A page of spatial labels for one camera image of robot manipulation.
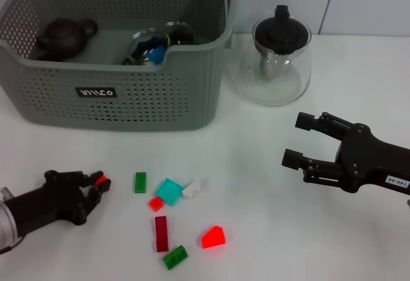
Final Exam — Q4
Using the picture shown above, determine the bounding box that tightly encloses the glass teapot black lid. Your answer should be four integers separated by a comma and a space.
224, 4, 313, 106

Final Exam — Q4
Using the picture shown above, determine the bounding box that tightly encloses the blue square plate brick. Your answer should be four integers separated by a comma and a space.
147, 45, 167, 67

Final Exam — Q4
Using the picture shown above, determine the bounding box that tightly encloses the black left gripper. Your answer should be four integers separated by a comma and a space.
4, 170, 111, 239

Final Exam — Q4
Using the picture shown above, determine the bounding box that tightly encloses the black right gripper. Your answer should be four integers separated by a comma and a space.
281, 111, 410, 195

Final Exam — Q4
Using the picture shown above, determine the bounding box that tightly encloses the white studded brick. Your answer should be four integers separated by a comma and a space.
181, 179, 206, 200

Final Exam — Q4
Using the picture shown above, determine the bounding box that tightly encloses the green thick brick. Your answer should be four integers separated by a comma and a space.
161, 245, 189, 271

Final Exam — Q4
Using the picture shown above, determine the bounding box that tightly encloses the bright red sloped brick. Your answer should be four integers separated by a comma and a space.
201, 225, 227, 249

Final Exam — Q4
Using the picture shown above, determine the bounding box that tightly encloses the grey perforated storage bin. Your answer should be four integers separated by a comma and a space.
0, 0, 240, 133

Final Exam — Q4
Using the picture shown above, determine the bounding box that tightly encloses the dark clay teapot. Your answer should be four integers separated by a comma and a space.
35, 18, 99, 61

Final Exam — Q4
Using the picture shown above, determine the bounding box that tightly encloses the small red flat brick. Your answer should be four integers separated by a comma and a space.
147, 197, 165, 213

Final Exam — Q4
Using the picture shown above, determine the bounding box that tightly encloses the dark red long brick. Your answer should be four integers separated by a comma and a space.
154, 216, 169, 253

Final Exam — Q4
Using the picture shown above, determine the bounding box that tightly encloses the teal square plate brick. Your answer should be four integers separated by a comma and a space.
154, 177, 185, 207

